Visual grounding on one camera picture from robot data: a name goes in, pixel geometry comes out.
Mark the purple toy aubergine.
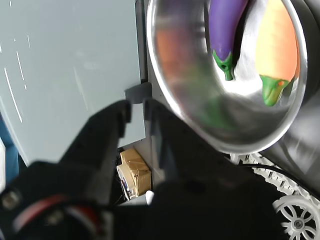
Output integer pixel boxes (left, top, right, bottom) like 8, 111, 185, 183
208, 0, 248, 81

